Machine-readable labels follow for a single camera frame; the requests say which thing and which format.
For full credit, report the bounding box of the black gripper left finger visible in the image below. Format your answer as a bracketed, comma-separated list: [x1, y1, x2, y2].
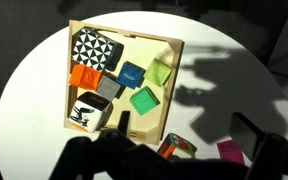
[48, 110, 152, 180]

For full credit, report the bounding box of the black white triangle pattern block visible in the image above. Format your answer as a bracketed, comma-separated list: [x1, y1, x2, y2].
[71, 27, 125, 73]

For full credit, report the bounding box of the white picture block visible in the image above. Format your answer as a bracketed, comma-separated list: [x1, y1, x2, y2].
[67, 91, 114, 134]

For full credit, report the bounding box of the grey embossed block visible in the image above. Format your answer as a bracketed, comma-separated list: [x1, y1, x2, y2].
[95, 73, 126, 101]

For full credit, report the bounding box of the magenta block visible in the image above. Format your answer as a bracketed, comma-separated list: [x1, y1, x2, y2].
[216, 139, 246, 166]

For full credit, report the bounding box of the orange embossed block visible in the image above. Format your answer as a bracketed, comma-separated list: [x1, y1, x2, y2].
[68, 63, 104, 91]

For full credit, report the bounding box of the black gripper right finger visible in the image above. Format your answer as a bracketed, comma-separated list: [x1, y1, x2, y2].
[229, 112, 288, 180]

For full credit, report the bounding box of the multicolour house picture block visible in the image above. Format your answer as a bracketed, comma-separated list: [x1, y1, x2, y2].
[156, 132, 198, 160]

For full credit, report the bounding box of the blue embossed block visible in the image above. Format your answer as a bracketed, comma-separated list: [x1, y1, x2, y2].
[115, 60, 147, 90]

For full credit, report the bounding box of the light green block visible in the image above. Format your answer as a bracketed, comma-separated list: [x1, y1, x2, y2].
[142, 57, 173, 88]

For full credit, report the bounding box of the green embossed block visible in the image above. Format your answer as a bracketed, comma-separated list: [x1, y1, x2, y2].
[129, 85, 161, 117]

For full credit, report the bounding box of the light wooden tray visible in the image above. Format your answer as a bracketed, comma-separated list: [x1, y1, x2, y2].
[63, 19, 185, 146]

